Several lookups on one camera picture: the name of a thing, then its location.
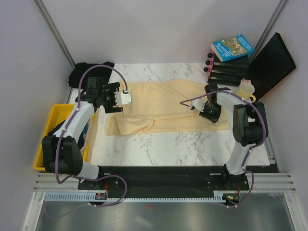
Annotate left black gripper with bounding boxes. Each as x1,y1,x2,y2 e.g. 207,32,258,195
98,83,123,113

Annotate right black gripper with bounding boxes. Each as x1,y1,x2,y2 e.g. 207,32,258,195
199,103,222,124

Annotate cream yellow t-shirt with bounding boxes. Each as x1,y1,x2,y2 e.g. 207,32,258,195
105,79,229,136

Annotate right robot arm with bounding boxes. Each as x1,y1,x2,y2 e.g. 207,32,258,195
199,84,268,190

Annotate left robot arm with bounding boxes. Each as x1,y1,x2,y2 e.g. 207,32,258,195
42,77,130,189

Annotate folded black t-shirt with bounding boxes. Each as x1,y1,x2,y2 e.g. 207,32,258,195
68,62,112,89

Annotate yellow ceramic mug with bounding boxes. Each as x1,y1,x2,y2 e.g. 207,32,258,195
236,82,256,102

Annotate black box with knobs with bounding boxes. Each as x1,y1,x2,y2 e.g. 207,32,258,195
204,51,249,86

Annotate small pink box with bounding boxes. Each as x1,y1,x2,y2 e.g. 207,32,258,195
240,78,252,84

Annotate navy blue t-shirt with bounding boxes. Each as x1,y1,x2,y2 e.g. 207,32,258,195
48,121,89,150

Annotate yellow plastic bin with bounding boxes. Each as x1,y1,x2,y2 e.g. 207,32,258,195
33,104,90,171

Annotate colourful treehouse book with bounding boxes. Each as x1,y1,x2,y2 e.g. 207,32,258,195
211,35,255,62

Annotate black flat panel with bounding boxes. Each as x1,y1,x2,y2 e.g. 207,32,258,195
245,32,296,101

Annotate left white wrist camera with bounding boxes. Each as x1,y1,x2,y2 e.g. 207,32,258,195
114,91,131,105

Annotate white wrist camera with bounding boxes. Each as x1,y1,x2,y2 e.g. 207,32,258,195
114,91,131,105
190,99,206,112

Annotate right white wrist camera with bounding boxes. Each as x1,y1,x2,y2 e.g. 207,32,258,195
190,99,206,112

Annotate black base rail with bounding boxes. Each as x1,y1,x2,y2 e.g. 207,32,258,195
78,166,249,199

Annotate white slotted cable duct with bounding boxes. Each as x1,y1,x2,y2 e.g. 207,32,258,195
44,192,108,202

